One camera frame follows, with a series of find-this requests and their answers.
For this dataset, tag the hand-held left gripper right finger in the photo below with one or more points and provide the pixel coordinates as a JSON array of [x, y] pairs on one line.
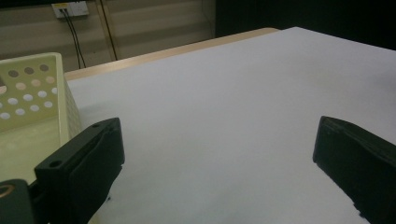
[[358, 161]]

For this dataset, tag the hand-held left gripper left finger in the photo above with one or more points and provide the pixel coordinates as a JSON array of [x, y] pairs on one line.
[[77, 174]]

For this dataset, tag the white wall power socket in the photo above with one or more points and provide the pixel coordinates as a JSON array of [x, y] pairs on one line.
[[73, 8]]

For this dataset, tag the pale yellow perforated basket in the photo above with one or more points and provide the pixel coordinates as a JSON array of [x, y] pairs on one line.
[[31, 140]]

